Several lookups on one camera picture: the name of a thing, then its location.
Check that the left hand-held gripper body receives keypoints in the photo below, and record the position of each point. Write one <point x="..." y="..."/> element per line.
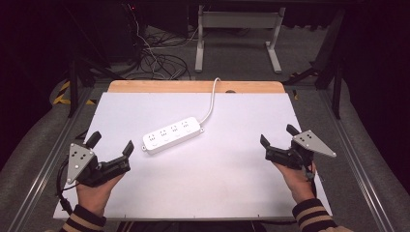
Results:
<point x="79" y="161"/>

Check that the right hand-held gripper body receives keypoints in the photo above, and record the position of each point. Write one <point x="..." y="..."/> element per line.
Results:
<point x="313" y="143"/>

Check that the person's left hand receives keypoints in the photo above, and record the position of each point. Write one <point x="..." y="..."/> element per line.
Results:
<point x="96" y="193"/>

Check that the person's right hand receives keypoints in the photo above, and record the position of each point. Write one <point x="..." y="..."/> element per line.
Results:
<point x="296" y="180"/>

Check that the white power strip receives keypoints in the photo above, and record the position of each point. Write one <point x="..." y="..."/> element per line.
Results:
<point x="174" y="133"/>

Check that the yellow black hazard tape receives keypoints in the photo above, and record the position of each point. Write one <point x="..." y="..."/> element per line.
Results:
<point x="63" y="96"/>

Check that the black metal stand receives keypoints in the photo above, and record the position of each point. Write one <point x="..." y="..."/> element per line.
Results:
<point x="336" y="80"/>
<point x="74" y="83"/>

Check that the white board table cover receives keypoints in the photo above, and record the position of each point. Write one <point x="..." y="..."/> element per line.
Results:
<point x="199" y="180"/>

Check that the aluminium floor rail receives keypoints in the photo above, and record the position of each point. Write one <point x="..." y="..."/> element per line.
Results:
<point x="357" y="167"/>
<point x="48" y="164"/>

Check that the white metal stand frame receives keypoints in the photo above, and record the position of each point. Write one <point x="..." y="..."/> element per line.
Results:
<point x="238" y="20"/>

